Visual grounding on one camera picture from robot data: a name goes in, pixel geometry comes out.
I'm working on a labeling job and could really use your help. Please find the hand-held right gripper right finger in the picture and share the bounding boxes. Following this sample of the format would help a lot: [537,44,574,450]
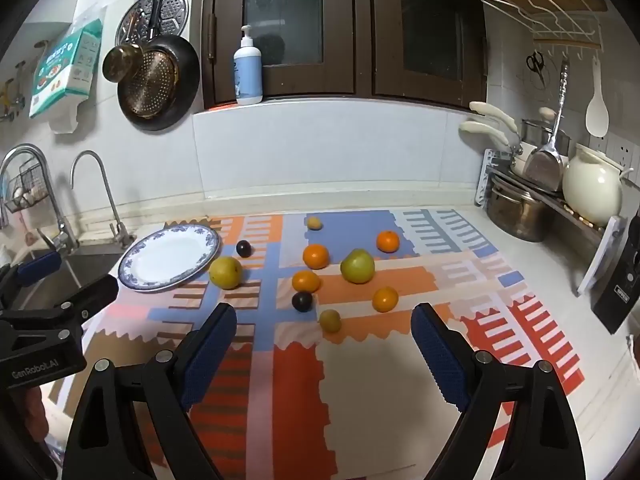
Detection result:
[411,302,587,480]

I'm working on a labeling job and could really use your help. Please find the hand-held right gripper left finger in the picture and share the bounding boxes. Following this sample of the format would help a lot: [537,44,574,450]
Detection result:
[61,302,238,480]

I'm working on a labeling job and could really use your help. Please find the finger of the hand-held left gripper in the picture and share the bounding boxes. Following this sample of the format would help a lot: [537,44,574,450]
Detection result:
[0,251,62,303]
[0,274,120,342]

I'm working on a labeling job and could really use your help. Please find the yellow lemon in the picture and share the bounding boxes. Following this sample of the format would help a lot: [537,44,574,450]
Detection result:
[208,256,244,290]

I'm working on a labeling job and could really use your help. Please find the blue and white plate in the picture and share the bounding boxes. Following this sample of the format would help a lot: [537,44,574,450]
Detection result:
[118,226,221,293]

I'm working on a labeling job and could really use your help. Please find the green apple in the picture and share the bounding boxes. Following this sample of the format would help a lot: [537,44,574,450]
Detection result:
[340,248,376,284]

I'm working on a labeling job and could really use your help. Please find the person's left hand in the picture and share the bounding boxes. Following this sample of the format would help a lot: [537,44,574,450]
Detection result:
[7,384,52,443]

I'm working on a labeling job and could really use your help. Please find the stainless steel sink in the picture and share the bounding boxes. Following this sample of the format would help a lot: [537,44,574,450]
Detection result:
[0,239,127,313]

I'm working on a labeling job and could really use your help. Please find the colourful patterned mat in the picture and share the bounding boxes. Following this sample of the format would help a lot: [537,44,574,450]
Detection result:
[50,209,586,480]

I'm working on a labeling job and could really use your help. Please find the tall steel kitchen faucet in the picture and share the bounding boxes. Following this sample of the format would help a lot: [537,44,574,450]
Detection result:
[0,143,79,257]

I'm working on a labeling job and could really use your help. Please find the thin gooseneck steel faucet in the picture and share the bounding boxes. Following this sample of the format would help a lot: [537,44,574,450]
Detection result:
[70,150,136,252]

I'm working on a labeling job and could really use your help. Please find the stainless steel pot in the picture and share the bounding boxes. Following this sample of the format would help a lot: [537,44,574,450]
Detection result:
[485,179,549,243]

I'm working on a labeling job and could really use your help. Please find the white and steel pot rack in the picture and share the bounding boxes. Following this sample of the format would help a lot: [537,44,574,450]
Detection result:
[475,148,640,297]

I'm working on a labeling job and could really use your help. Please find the black knife block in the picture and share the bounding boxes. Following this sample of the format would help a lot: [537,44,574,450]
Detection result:
[590,209,640,336]

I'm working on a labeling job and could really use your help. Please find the green and white box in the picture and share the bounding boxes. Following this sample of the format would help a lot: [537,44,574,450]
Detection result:
[28,18,103,119]

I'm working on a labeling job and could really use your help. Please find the metal spatula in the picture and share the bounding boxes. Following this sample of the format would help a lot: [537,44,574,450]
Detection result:
[523,59,571,194]

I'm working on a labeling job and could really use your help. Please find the brass colander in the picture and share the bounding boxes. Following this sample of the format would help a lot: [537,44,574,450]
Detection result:
[102,43,181,116]

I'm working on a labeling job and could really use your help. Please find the cream ceramic pot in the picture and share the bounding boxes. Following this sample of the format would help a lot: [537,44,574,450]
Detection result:
[562,143,637,228]

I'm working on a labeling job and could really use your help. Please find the steel pot with lid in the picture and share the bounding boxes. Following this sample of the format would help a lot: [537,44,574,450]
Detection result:
[520,107,572,157]

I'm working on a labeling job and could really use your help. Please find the black frying pan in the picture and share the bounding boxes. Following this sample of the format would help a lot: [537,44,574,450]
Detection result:
[117,34,201,132]

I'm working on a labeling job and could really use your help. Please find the white and blue pump bottle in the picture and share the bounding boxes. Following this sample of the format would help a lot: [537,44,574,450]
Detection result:
[233,25,264,106]

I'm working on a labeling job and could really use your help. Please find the white rice paddle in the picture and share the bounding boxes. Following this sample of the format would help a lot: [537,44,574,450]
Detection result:
[585,55,611,138]

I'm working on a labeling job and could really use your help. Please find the metal steamer plate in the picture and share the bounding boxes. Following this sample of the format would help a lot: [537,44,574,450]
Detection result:
[114,0,189,49]

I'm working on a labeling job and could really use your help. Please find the black scissors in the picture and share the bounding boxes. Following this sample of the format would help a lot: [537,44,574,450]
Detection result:
[525,50,549,87]

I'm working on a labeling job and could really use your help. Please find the black wire basket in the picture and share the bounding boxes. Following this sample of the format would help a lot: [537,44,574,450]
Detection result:
[2,162,56,214]

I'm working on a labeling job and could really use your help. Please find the wall hooks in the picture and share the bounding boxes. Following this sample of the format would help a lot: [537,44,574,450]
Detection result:
[0,39,52,123]

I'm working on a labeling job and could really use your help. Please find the cream handled pan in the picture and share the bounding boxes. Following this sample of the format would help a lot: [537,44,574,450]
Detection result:
[459,120,538,177]
[469,101,538,161]

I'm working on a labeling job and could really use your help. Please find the white wall socket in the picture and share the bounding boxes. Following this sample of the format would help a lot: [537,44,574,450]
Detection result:
[594,132,640,172]

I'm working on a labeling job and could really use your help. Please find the dark brown window frame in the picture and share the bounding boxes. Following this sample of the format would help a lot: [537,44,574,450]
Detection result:
[192,0,489,110]

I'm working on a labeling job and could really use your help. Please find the white wire wall rack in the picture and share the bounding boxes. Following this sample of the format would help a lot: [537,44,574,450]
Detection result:
[480,0,604,55]

